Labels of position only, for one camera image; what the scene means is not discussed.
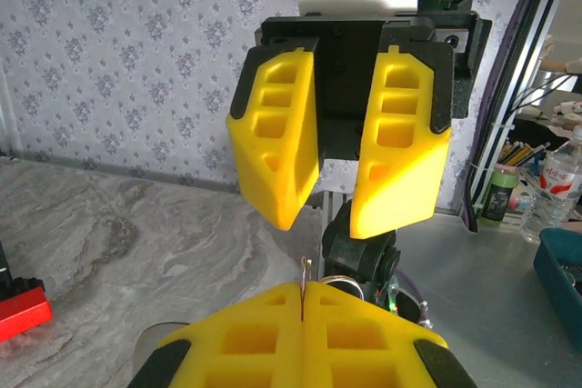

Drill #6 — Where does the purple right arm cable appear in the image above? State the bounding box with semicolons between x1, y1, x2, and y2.
394;268;434;331

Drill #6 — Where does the dark vertical frame post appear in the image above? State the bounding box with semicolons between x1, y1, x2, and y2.
467;0;564;226

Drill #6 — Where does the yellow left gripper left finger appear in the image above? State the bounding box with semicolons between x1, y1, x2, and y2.
129;282;305;388

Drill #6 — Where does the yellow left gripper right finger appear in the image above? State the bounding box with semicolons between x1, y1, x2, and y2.
303;282;478;388

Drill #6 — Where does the aluminium corner post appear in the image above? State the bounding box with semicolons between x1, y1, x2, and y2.
0;63;25;158

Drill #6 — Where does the green bottle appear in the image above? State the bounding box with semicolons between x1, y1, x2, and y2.
480;164;520;226

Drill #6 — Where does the silver keyring with keys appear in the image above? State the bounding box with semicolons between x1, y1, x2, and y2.
298;256;366;322

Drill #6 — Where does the teal plastic bin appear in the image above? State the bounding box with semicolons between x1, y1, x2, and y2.
532;226;582;340

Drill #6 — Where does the clear plastic water bottle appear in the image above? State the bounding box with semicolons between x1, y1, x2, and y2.
521;125;582;244

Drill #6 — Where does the red toy brick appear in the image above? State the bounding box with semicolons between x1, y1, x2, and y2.
0;286;54;343

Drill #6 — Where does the bunch of pencils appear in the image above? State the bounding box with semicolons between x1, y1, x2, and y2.
497;139;552;169

